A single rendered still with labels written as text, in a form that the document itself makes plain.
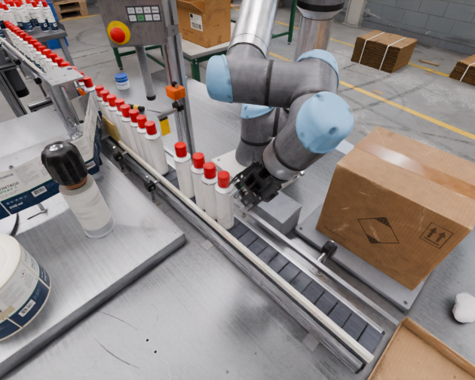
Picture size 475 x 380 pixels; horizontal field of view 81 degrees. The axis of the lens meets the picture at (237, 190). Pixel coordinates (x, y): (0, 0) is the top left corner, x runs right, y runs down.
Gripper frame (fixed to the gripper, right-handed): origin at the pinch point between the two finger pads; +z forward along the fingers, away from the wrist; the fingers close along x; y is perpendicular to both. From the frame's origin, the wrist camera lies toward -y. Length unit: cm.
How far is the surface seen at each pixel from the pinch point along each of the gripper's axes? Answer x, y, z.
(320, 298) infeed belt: 31.5, -1.3, 3.4
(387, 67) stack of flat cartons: -43, -383, 132
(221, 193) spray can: -4.7, 2.1, 5.7
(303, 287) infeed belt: 27.4, -0.7, 5.7
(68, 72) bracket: -77, 8, 35
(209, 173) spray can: -11.0, 1.5, 5.6
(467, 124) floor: 65, -314, 79
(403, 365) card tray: 52, -4, -3
